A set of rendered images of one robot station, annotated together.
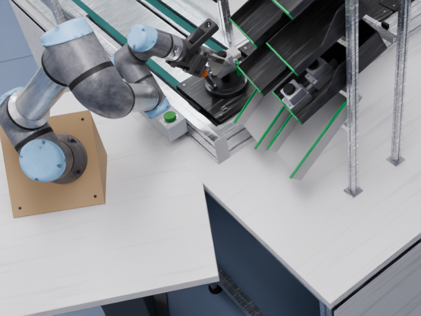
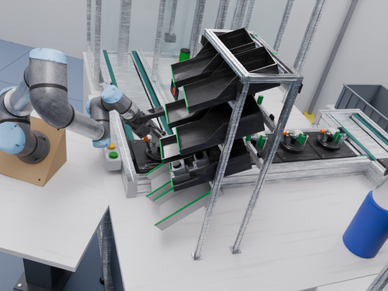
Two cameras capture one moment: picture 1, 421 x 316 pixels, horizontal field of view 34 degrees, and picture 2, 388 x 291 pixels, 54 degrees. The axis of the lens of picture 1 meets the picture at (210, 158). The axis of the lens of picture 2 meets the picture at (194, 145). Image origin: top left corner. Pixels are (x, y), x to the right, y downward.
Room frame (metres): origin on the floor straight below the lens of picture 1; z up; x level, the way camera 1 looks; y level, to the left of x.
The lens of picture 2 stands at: (0.25, -0.31, 2.09)
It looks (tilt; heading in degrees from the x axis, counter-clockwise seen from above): 36 degrees down; 2
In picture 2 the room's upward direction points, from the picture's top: 12 degrees clockwise
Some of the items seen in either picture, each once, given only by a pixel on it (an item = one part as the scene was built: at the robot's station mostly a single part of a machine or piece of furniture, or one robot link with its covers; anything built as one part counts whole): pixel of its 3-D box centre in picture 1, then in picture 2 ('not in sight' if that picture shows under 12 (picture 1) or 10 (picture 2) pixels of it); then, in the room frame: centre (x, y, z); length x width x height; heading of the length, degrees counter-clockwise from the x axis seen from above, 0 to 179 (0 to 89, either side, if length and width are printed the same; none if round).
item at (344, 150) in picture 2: not in sight; (331, 137); (2.13, -0.99, 1.01); 0.24 x 0.24 x 0.13; 27
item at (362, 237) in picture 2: not in sight; (372, 224); (1.51, -1.09, 1.00); 0.16 x 0.16 x 0.27
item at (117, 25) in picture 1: (183, 54); (149, 127); (1.96, 0.01, 0.91); 0.84 x 0.28 x 0.10; 27
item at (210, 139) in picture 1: (146, 81); (118, 131); (1.86, 0.16, 0.91); 0.89 x 0.06 x 0.11; 27
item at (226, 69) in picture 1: (225, 60); (163, 138); (1.68, -0.11, 1.06); 0.08 x 0.04 x 0.07; 117
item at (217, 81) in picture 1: (226, 81); (159, 152); (1.68, -0.10, 0.98); 0.14 x 0.14 x 0.02
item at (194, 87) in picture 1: (227, 86); (159, 155); (1.68, -0.10, 0.96); 0.24 x 0.24 x 0.02; 27
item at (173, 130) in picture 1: (160, 113); (111, 151); (1.66, 0.13, 0.93); 0.21 x 0.07 x 0.06; 27
